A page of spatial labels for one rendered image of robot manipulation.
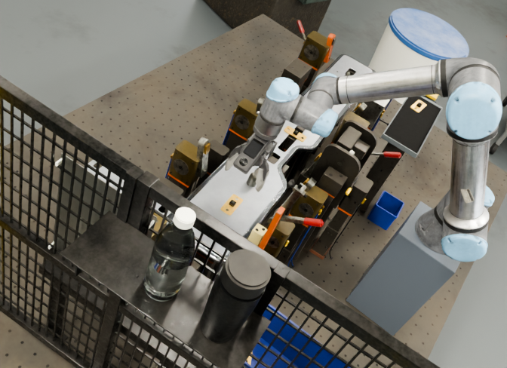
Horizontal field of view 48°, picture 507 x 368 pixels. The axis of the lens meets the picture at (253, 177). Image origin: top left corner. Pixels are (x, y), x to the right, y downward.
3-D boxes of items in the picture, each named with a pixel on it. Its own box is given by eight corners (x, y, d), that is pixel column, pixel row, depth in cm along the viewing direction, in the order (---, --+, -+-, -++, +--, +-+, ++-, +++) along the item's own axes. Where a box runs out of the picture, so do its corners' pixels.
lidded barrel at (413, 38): (428, 118, 433) (480, 43, 385) (397, 148, 394) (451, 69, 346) (369, 77, 448) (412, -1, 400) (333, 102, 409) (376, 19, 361)
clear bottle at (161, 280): (157, 264, 101) (180, 191, 87) (186, 284, 100) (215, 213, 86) (133, 288, 96) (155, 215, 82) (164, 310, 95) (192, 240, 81)
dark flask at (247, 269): (211, 299, 99) (240, 237, 87) (247, 323, 98) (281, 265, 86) (187, 329, 94) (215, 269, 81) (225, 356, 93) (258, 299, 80)
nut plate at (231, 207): (233, 194, 178) (234, 191, 177) (243, 200, 177) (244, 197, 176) (219, 209, 172) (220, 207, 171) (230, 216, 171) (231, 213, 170)
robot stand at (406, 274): (413, 300, 211) (473, 237, 183) (392, 336, 197) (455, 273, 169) (367, 267, 215) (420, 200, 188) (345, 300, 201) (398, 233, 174)
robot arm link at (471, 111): (486, 232, 165) (503, 62, 132) (486, 271, 154) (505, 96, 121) (442, 229, 169) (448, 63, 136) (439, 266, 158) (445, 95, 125)
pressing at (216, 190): (336, 50, 261) (338, 47, 260) (379, 75, 257) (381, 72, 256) (161, 224, 163) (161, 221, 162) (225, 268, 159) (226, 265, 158)
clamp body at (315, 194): (271, 247, 208) (308, 180, 182) (296, 264, 206) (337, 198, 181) (263, 259, 203) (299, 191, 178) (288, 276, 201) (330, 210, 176)
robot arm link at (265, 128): (278, 130, 149) (252, 114, 150) (271, 142, 152) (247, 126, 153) (290, 118, 154) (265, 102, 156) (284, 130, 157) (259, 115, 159)
